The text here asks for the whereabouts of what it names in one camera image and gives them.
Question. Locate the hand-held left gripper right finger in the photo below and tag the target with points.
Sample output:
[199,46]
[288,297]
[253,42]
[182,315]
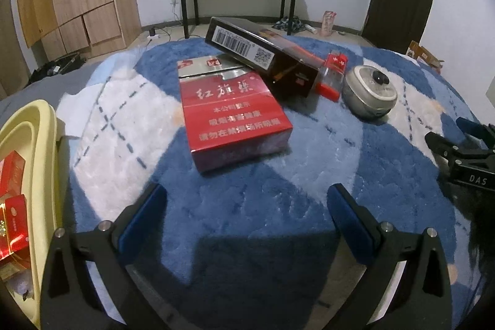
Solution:
[350,225]

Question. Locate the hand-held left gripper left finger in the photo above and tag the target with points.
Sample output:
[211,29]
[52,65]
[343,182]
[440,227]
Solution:
[143,214]

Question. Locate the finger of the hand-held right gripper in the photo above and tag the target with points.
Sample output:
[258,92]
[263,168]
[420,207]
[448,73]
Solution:
[444,148]
[466,122]

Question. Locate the pale yellow plastic basin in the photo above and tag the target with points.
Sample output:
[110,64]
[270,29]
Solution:
[44,167]

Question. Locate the red clear lighter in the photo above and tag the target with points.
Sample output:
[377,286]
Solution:
[331,76]

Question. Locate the red cigarette pack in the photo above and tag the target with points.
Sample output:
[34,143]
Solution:
[232,113]

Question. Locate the dark brown carton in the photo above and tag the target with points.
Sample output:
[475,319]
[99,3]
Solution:
[251,51]

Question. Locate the cardboard box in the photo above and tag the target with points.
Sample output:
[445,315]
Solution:
[423,55]

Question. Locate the blue white plaid blanket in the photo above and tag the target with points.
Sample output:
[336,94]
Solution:
[251,206]

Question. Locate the red open box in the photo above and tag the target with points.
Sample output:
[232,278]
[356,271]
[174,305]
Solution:
[17,225]

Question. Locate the light blue cloth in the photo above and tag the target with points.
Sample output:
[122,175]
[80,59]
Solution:
[112,61]

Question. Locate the grey bed sheet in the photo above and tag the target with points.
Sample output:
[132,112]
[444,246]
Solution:
[23,98]

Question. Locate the pink plastic bag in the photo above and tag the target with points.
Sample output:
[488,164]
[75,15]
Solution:
[327,22]

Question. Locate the white power strip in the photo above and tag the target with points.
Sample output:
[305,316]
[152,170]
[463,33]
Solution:
[152,37]

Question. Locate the pile of clothes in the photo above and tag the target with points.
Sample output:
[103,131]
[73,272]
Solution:
[292,24]

